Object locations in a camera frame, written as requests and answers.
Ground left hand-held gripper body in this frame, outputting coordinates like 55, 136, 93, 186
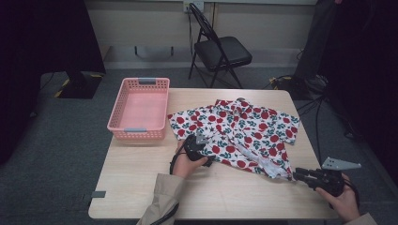
183, 133, 210, 162

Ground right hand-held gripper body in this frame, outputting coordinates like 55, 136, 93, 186
308, 157, 362, 198

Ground red floral white shirt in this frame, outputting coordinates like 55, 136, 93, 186
166, 97, 301, 182

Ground person's left hand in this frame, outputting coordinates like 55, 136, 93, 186
172, 140, 209, 180

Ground person's right hand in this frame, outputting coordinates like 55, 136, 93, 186
314, 173, 361, 224

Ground pink plastic basket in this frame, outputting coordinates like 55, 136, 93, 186
106, 77, 171, 141

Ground black yellow striped floor base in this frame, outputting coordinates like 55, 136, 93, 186
268, 74, 313, 101

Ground black folding chair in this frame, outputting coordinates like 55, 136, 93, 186
187, 2, 253, 90

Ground black curtain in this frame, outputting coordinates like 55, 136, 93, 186
0, 0, 107, 166
318, 0, 398, 186

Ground black stand base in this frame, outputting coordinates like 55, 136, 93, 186
54, 70, 104, 100

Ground dark grey cloth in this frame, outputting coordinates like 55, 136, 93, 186
294, 0, 328, 81

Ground left hand-held gripper black cable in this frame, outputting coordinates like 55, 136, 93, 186
149, 149, 190, 225

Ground hand-held gripper black cable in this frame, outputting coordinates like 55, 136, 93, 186
149, 149, 190, 225
342, 179, 361, 210

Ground right hand-held gripper black cable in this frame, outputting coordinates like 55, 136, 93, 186
342, 179, 361, 210

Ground black floor cables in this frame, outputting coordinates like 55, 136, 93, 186
295, 93, 364, 167

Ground black wall cable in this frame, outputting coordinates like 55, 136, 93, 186
187, 11, 195, 57

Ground white wall outlet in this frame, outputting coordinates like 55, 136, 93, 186
183, 0, 205, 14

